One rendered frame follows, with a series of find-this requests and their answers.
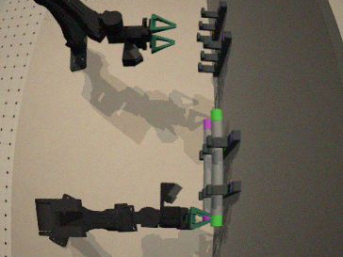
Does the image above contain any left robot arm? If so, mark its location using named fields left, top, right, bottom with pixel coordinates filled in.
left=34, top=0, right=143, bottom=72

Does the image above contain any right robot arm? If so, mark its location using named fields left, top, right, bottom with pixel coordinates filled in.
left=35, top=183, right=183, bottom=247

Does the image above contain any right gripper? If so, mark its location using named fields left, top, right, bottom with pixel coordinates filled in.
left=158, top=206, right=211, bottom=230

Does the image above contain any beige wall panel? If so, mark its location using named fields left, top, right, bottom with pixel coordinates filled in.
left=206, top=0, right=343, bottom=257

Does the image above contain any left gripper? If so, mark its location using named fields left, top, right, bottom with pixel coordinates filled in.
left=124, top=14, right=176, bottom=54

